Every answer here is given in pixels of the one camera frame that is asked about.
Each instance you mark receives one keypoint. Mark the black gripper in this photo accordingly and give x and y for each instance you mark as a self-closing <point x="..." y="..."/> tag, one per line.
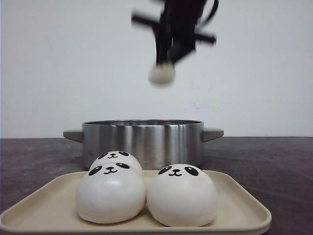
<point x="180" y="20"/>

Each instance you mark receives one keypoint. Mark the panda bun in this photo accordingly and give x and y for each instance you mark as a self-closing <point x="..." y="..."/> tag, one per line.
<point x="182" y="195"/>
<point x="117" y="157"/>
<point x="110" y="193"/>
<point x="162" y="74"/>

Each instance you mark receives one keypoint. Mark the stainless steel pot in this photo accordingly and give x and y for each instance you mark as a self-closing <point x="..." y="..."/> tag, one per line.
<point x="155" y="143"/>

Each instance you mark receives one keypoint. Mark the beige plastic tray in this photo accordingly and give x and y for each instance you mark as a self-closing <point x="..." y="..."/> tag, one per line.
<point x="51" y="211"/>

